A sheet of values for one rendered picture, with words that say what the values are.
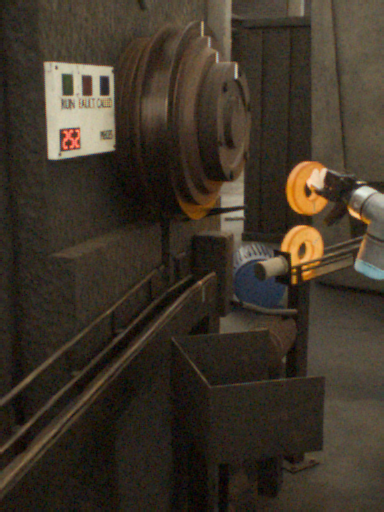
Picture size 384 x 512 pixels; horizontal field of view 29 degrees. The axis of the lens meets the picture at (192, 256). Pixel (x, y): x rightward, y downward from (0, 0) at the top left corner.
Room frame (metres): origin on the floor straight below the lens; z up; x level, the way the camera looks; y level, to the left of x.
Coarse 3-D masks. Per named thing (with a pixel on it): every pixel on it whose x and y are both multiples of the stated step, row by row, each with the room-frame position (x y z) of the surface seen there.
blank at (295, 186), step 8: (296, 168) 2.21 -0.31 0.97; (304, 168) 2.20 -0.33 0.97; (312, 168) 2.22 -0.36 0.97; (320, 168) 2.23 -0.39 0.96; (296, 176) 2.18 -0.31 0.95; (304, 176) 2.20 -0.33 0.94; (288, 184) 2.19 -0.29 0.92; (296, 184) 2.18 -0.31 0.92; (304, 184) 2.20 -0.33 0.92; (288, 192) 2.19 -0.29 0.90; (296, 192) 2.18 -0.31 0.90; (288, 200) 2.20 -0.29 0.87; (296, 200) 2.18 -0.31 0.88; (304, 200) 2.20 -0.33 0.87; (312, 200) 2.22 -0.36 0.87; (320, 200) 2.23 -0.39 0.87; (296, 208) 2.19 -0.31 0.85; (304, 208) 2.20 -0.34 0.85; (312, 208) 2.22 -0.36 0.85; (320, 208) 2.23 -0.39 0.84
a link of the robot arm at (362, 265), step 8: (368, 240) 1.97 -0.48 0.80; (376, 240) 1.95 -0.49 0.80; (360, 248) 2.00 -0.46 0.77; (368, 248) 1.96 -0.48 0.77; (376, 248) 1.95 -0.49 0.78; (360, 256) 1.99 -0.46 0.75; (368, 256) 1.96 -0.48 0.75; (376, 256) 1.95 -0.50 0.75; (360, 264) 1.98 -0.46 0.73; (368, 264) 1.96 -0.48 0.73; (376, 264) 1.96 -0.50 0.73; (360, 272) 1.98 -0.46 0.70; (368, 272) 1.96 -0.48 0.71; (376, 272) 1.96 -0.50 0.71
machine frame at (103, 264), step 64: (0, 0) 1.45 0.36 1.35; (64, 0) 1.52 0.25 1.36; (128, 0) 1.80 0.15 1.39; (192, 0) 2.22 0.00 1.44; (0, 64) 1.45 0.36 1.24; (0, 128) 1.44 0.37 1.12; (0, 192) 1.43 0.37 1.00; (64, 192) 1.49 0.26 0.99; (0, 256) 1.43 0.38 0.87; (64, 256) 1.42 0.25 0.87; (128, 256) 1.65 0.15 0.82; (192, 256) 2.06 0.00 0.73; (0, 320) 1.43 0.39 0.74; (64, 320) 1.42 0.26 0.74; (128, 320) 1.64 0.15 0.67; (0, 384) 1.44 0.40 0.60; (64, 384) 1.42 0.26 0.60; (128, 448) 1.63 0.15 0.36
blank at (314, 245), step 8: (296, 232) 2.21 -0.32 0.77; (304, 232) 2.23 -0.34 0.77; (312, 232) 2.25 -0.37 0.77; (288, 240) 2.20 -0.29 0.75; (296, 240) 2.21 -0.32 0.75; (304, 240) 2.23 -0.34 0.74; (312, 240) 2.25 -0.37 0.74; (320, 240) 2.28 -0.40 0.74; (288, 248) 2.19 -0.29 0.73; (296, 248) 2.21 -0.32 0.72; (312, 248) 2.26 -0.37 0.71; (320, 248) 2.28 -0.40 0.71; (296, 256) 2.21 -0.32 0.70; (304, 256) 2.27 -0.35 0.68; (312, 256) 2.26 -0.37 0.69; (320, 256) 2.28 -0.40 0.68; (296, 264) 2.21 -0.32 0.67; (312, 264) 2.26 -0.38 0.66; (304, 272) 2.23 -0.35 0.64; (312, 272) 2.25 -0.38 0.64
